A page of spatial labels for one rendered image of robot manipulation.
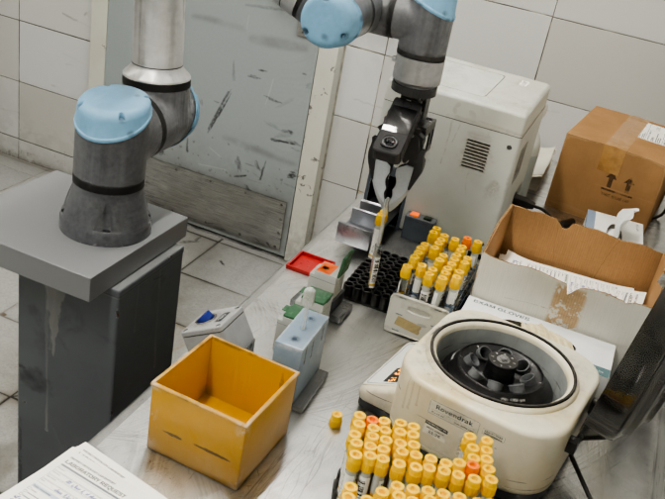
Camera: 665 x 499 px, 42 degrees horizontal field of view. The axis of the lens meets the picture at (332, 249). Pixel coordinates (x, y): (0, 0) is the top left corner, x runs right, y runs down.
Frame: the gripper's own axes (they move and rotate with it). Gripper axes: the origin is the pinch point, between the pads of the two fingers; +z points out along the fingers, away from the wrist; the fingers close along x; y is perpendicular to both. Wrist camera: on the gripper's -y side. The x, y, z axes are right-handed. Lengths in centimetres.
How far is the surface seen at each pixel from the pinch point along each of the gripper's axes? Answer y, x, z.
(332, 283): -10.5, 3.5, 11.3
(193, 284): 116, 94, 105
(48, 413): -24, 47, 48
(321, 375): -27.0, -2.4, 16.8
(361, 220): 18.1, 8.7, 12.8
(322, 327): -28.3, -1.6, 8.0
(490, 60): 161, 15, 11
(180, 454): -53, 6, 16
